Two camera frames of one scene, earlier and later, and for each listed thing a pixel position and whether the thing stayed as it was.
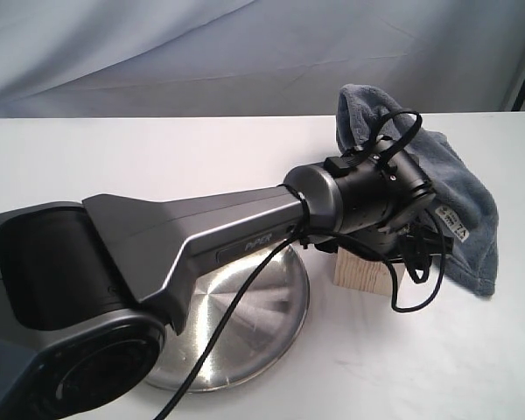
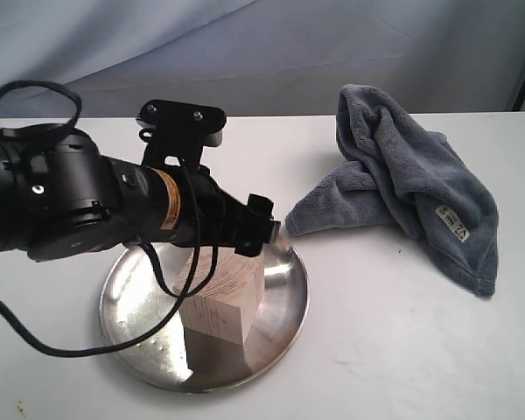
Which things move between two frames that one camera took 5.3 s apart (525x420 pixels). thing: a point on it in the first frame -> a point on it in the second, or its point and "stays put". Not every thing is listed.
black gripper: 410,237 -> 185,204
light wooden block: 358,272 -> 227,306
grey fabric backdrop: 252,59 stays put
